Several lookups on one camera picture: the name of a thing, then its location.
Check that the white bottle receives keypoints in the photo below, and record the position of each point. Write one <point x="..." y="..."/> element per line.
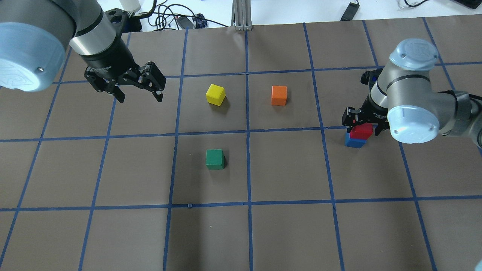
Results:
<point x="130" y="5"/>

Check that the black power adapter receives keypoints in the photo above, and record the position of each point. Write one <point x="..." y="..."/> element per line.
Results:
<point x="350" y="11"/>

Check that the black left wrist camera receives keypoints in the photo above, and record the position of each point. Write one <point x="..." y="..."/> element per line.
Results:
<point x="124" y="21"/>

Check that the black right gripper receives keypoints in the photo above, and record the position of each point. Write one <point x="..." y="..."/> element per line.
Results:
<point x="371" y="113"/>

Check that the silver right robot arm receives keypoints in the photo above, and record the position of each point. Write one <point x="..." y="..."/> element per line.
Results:
<point x="401" y="100"/>

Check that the red wooden block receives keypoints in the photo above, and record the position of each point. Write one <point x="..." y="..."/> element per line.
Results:
<point x="362" y="132"/>

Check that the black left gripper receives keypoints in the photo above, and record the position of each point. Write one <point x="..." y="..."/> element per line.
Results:
<point x="108" y="58"/>

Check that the blue wooden block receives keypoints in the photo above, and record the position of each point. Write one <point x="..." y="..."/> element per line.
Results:
<point x="353" y="142"/>

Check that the yellow wooden block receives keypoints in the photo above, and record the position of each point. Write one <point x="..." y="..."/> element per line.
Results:
<point x="215" y="95"/>

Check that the green wooden block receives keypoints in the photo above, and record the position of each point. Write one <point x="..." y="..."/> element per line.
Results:
<point x="214" y="159"/>

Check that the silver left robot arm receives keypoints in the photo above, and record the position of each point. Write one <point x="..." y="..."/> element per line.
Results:
<point x="35" y="35"/>

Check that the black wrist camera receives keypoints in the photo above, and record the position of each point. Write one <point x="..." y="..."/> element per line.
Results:
<point x="370" y="77"/>
<point x="124" y="21"/>

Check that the orange wooden block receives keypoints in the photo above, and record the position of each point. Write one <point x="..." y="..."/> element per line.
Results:
<point x="279" y="95"/>

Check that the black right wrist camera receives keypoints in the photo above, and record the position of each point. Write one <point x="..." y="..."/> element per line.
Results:
<point x="370" y="77"/>

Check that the aluminium frame post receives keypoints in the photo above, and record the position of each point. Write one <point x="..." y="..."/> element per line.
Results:
<point x="241" y="15"/>

